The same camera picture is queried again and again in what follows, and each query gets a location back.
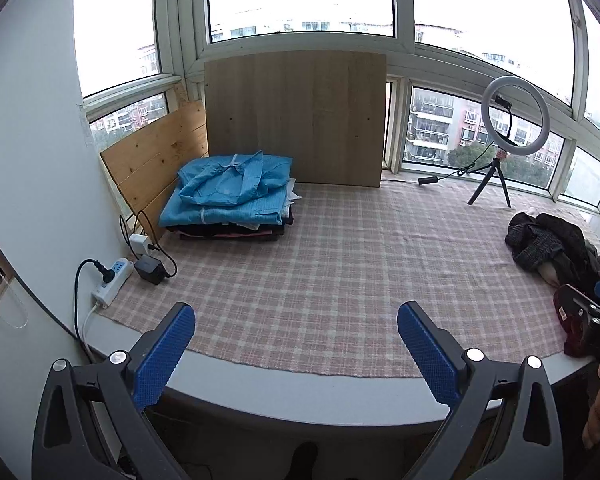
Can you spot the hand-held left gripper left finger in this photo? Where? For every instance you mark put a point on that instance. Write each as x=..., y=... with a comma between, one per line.
x=162, y=355

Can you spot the light grey wooden board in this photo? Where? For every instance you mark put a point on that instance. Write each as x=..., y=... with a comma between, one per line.
x=295, y=120

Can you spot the white charger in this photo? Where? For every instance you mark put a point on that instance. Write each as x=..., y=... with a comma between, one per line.
x=139, y=245

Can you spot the dark red garment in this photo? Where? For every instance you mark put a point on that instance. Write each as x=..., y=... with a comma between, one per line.
x=567, y=327

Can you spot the black power adapter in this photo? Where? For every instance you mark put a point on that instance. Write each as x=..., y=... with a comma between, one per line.
x=149, y=269

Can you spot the white window frame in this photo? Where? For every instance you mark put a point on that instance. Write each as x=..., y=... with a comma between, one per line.
x=405, y=40

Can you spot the white power strip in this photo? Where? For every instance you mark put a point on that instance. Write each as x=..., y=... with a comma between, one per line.
x=111, y=285

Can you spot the black garment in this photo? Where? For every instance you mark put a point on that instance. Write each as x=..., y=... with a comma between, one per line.
x=570, y=235

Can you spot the pine wooden board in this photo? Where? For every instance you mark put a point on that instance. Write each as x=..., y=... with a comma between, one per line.
x=150, y=155

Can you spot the beige garment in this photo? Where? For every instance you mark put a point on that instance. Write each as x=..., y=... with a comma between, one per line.
x=547, y=273

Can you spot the dark grey knit garment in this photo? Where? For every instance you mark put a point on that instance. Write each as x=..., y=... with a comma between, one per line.
x=530, y=250

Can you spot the pink plaid mat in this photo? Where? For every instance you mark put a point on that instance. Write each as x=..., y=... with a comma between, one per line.
x=305, y=285

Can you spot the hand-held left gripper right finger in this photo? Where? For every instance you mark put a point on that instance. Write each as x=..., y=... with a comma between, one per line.
x=425, y=355

